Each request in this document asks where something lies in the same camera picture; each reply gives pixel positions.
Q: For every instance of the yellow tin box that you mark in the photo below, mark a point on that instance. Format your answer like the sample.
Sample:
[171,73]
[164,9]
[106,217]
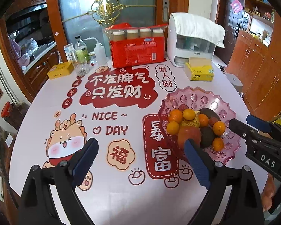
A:
[60,70]

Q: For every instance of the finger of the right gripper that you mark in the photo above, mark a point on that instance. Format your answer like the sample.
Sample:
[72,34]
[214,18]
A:
[259,124]
[247,132]

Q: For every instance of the white towel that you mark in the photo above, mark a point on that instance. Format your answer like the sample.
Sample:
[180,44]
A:
[196,26]

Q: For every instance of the overripe dark banana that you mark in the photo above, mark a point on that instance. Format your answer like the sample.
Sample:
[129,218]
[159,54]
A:
[209,113]

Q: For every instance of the lychee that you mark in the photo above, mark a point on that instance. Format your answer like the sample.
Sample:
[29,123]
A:
[183,107]
[213,120]

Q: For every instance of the yellow pear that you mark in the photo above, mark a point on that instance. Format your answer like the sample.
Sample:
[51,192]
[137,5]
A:
[193,123]

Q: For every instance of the printed pink tablecloth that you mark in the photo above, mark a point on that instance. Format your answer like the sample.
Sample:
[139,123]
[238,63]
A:
[135,178]

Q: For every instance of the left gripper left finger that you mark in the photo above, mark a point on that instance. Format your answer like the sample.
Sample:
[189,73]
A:
[37,205]

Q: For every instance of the right hand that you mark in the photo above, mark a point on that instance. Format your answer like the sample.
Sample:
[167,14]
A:
[268,192]

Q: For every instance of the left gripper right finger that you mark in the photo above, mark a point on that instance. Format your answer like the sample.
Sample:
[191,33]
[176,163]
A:
[244,204]

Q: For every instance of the dark entrance door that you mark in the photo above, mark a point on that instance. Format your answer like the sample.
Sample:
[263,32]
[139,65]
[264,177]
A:
[229,15]

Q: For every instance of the clear green-label bottle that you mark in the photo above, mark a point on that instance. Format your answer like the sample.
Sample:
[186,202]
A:
[81,49]

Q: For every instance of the wooden cabinet wall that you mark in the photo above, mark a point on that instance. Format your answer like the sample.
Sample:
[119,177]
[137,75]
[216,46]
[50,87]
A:
[256,60]

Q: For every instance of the red drink bottle pack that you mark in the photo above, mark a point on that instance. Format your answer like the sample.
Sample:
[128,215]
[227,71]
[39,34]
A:
[135,46]

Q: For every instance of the yellow tissue box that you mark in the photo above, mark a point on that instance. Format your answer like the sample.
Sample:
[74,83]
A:
[199,69]

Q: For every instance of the grey round stool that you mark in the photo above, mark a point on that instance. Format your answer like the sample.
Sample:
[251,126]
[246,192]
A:
[237,84]

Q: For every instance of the dark avocado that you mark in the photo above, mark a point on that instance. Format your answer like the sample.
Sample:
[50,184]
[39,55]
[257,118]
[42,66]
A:
[207,137]

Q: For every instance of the small tangerine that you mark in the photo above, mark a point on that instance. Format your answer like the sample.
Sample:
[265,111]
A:
[189,114]

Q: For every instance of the white squeeze bottle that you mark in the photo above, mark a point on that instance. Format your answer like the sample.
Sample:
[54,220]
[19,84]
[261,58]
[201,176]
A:
[99,52]

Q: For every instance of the clear drinking glass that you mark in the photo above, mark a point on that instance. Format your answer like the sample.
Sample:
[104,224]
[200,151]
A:
[81,68]

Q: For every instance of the small glass jar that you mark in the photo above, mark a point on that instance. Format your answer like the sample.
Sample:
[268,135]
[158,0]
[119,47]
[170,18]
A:
[92,58]

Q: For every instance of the lychee front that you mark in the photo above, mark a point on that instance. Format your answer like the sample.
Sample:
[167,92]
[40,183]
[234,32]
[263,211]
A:
[183,107]

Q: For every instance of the small white carton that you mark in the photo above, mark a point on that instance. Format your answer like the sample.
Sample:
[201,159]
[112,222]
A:
[68,51]

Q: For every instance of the pink plastic fruit bowl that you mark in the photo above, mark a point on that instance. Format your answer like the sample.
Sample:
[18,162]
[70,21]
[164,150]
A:
[208,104]

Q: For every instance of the red apple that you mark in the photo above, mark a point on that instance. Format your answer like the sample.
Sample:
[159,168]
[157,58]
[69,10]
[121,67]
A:
[188,132]

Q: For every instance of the glass door with gold ornament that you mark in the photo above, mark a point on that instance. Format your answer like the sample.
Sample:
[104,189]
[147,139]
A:
[89,18]

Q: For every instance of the white countertop appliance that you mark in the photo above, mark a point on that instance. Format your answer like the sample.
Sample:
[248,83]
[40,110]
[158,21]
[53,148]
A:
[180,48]

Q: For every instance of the extra tangerine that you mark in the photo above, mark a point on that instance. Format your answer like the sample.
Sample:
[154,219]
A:
[217,144]

